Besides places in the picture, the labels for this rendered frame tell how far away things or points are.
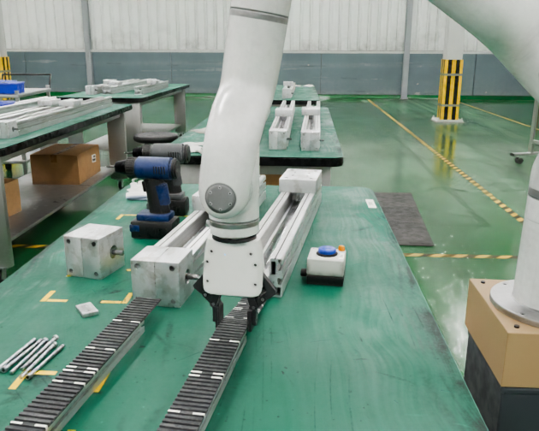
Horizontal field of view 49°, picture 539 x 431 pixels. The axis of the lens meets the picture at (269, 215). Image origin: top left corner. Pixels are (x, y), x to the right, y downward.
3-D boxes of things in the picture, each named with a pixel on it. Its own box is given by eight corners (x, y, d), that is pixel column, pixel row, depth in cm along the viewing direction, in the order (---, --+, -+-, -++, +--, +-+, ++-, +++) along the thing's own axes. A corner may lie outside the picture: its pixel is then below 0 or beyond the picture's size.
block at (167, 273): (192, 309, 116) (190, 263, 114) (133, 304, 118) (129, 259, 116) (204, 291, 125) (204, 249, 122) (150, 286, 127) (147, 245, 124)
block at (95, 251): (110, 281, 130) (108, 240, 127) (67, 275, 133) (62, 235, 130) (133, 266, 139) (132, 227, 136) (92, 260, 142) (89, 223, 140)
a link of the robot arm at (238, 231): (199, 221, 95) (200, 239, 96) (253, 225, 93) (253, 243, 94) (214, 209, 103) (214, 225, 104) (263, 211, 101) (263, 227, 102)
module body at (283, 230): (281, 298, 122) (282, 258, 119) (234, 293, 123) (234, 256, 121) (321, 202, 197) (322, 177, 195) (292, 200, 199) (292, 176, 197)
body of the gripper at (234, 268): (198, 233, 96) (200, 297, 99) (259, 237, 94) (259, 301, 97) (210, 221, 103) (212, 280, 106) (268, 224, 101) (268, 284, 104)
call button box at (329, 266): (342, 286, 127) (344, 259, 125) (298, 283, 129) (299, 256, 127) (345, 274, 135) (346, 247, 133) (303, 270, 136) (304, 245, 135)
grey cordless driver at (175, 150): (188, 216, 179) (186, 145, 173) (125, 215, 180) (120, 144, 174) (192, 210, 187) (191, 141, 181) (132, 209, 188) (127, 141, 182)
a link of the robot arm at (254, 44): (281, 13, 78) (245, 228, 86) (291, 19, 93) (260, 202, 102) (214, 2, 78) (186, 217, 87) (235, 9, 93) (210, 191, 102)
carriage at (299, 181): (315, 203, 174) (316, 180, 172) (279, 200, 176) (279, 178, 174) (321, 190, 189) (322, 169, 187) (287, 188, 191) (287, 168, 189)
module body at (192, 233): (193, 290, 125) (192, 252, 123) (150, 286, 127) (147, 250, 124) (265, 199, 201) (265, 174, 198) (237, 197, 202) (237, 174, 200)
